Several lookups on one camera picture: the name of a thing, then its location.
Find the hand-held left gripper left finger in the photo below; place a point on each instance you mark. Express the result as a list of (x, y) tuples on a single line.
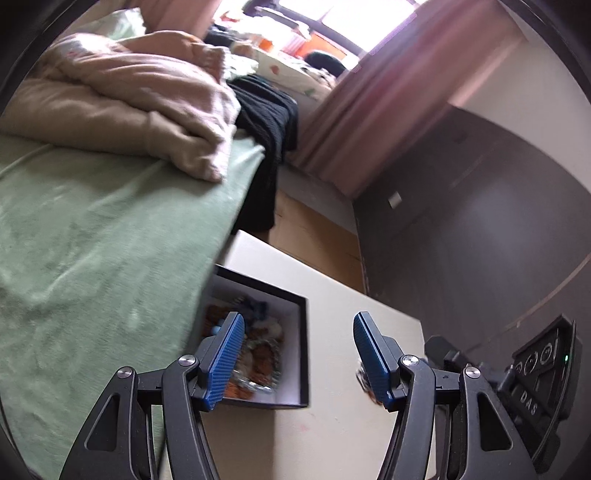
[(226, 360)]

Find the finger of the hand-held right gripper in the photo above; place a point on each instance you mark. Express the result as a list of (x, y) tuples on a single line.
[(445, 353)]

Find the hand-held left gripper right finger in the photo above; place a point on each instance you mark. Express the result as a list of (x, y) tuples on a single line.
[(374, 364)]

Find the small beaded jewelry piece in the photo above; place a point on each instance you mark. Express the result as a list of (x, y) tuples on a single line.
[(364, 383)]

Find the pile of mixed jewelry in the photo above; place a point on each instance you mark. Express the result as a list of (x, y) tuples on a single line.
[(263, 350)]

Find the black jewelry box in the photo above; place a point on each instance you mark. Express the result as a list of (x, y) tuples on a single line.
[(302, 350)]

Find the brown cardboard sheet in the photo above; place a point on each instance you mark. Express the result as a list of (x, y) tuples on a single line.
[(314, 235)]

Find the green bed sheet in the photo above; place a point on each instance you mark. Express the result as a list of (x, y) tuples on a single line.
[(92, 254)]

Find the black knitted cloth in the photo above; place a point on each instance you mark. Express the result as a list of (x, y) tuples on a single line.
[(268, 120)]

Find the pink curtain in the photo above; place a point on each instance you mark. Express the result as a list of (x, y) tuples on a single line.
[(369, 115), (175, 18)]

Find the pink fleece blanket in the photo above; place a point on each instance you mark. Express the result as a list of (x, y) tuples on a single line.
[(138, 92)]

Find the white leaf-patterned cloth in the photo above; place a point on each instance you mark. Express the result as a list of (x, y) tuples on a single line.
[(286, 74)]

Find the black round cushion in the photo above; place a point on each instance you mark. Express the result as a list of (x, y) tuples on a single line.
[(323, 62)]

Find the window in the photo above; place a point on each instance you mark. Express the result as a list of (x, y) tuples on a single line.
[(351, 18)]

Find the light green patterned duvet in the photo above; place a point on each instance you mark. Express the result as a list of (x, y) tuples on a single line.
[(120, 25)]

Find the white wall socket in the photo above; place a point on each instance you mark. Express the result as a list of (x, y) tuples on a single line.
[(395, 200)]

